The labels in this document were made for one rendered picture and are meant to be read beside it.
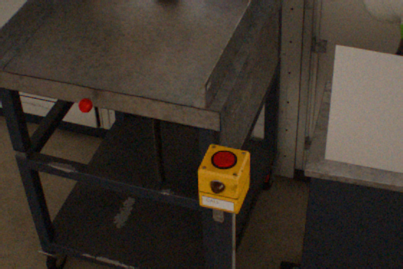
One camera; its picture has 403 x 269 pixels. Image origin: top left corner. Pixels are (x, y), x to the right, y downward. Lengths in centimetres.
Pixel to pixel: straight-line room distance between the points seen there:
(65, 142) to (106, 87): 118
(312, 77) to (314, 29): 17
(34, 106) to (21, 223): 52
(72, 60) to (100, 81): 12
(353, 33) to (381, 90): 71
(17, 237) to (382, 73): 150
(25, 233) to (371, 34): 132
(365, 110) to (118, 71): 58
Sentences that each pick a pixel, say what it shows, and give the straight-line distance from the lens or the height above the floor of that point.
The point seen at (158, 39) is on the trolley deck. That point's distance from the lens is 182.
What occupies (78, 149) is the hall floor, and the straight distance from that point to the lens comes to 280.
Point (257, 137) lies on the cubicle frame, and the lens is 255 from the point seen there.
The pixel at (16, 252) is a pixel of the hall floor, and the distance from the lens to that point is 251.
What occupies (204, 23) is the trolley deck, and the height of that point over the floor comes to 85.
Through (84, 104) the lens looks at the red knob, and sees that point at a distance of 167.
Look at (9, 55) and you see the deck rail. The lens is 185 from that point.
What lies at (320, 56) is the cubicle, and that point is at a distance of 225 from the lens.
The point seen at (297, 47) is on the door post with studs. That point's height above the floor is 56.
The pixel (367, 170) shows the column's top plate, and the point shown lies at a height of 75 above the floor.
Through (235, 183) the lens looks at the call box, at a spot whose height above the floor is 89.
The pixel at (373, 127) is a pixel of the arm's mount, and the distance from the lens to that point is 155.
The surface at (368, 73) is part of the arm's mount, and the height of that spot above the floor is 100.
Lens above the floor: 187
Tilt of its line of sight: 42 degrees down
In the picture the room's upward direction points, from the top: 3 degrees counter-clockwise
